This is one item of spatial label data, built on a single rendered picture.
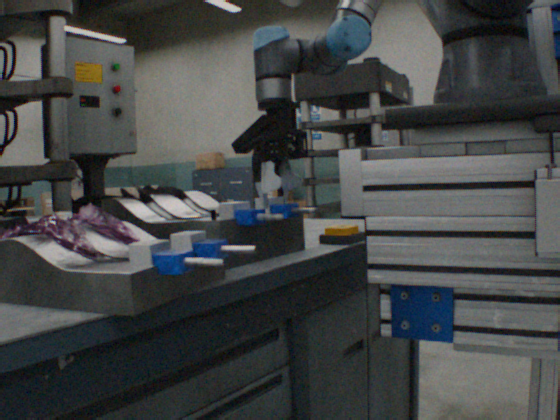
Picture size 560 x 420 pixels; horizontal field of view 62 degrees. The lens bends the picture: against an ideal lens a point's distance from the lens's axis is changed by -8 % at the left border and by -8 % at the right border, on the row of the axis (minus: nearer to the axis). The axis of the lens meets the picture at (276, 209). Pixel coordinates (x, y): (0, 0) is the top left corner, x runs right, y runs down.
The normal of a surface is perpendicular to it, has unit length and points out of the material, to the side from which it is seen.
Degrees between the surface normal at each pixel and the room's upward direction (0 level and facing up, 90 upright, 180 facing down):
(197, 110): 90
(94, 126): 90
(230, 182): 90
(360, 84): 90
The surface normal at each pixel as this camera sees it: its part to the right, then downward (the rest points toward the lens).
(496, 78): -0.30, -0.22
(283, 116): -0.61, 0.09
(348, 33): 0.29, 0.05
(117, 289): -0.35, 0.08
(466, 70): -0.72, -0.22
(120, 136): 0.79, 0.00
